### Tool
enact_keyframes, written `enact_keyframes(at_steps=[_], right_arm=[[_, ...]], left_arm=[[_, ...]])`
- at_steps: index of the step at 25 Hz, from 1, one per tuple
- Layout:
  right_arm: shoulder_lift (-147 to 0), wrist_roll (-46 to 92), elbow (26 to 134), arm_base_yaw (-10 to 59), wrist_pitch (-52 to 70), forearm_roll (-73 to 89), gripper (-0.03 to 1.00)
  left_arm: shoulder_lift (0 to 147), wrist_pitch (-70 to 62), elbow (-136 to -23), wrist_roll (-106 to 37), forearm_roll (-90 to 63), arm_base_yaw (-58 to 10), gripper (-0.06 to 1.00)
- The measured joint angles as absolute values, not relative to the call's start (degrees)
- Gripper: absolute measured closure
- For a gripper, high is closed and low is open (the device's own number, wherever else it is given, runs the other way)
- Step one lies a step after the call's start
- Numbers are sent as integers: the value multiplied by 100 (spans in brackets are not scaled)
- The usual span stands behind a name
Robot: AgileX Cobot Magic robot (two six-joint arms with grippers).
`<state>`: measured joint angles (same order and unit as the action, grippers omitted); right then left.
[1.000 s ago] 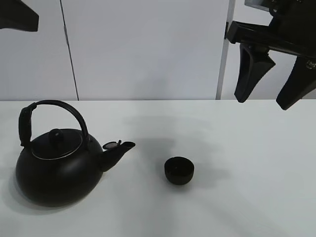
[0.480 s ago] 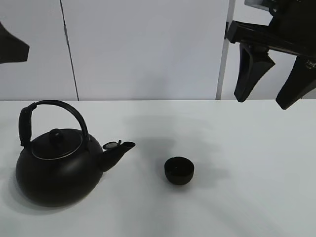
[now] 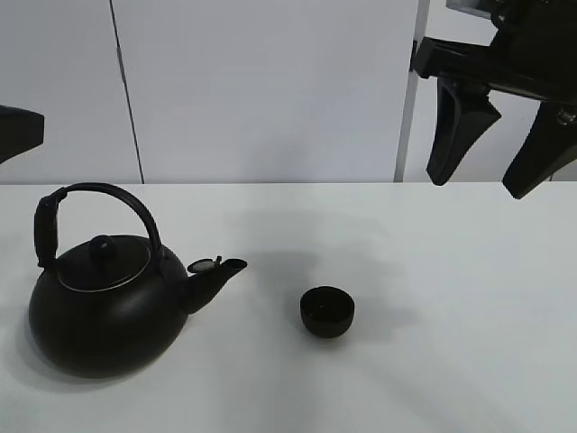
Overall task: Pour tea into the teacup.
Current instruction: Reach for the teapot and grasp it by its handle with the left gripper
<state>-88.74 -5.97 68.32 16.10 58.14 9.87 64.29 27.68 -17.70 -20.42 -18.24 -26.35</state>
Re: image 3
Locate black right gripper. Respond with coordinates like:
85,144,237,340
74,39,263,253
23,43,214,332
411,1,576,199

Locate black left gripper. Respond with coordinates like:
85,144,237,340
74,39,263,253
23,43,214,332
0,106,45,163

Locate black metal teapot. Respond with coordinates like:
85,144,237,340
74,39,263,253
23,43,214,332
28,182,247,378

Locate small black teacup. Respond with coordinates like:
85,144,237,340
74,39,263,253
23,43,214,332
299,286,355,339

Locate white vertical frame post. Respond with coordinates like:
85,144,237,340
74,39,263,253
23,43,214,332
393,0,430,183

